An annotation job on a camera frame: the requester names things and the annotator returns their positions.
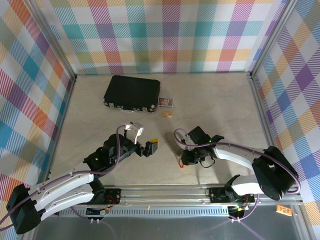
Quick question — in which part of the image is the black base electronics box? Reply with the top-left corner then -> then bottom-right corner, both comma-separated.
104,187 -> 123,205
206,187 -> 227,204

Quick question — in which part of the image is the purple playing card box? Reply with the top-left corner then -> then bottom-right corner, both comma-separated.
157,97 -> 174,109

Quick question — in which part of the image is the black hard case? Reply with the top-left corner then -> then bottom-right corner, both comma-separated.
103,74 -> 161,113

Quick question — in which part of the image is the perforated metal strip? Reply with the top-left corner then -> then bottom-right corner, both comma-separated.
56,208 -> 231,218

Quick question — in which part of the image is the reflective steel plate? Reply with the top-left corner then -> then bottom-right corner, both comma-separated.
32,216 -> 301,240

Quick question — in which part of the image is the orange paper tag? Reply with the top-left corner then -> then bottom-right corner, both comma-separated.
275,204 -> 293,217

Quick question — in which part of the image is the thin black wire loop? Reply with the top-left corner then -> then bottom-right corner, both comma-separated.
198,156 -> 216,169

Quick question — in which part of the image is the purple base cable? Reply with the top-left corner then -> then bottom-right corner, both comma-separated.
70,204 -> 101,224
228,197 -> 260,223

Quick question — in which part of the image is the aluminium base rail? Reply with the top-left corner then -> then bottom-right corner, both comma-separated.
101,184 -> 304,207

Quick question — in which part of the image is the aluminium frame post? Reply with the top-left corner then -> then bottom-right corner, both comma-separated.
28,0 -> 78,82
248,0 -> 301,78

